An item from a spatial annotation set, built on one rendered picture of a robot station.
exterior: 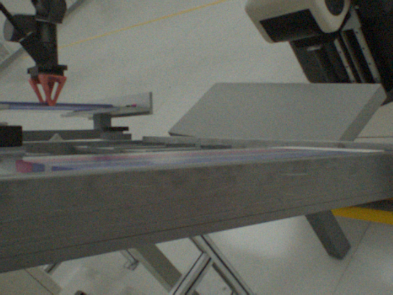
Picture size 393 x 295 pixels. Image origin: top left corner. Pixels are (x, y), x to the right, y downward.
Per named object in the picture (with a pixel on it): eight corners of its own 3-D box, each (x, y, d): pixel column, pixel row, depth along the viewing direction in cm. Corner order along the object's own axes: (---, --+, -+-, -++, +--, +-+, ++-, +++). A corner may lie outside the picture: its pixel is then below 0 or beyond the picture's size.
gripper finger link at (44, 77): (43, 104, 114) (42, 66, 114) (30, 107, 119) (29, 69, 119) (68, 105, 118) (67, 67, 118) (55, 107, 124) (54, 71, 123)
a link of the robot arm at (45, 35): (61, 20, 119) (50, 25, 123) (35, 16, 114) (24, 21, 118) (62, 48, 119) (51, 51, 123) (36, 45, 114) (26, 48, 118)
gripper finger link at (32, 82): (40, 105, 115) (39, 66, 115) (27, 107, 120) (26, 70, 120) (66, 106, 119) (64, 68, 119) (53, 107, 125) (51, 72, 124)
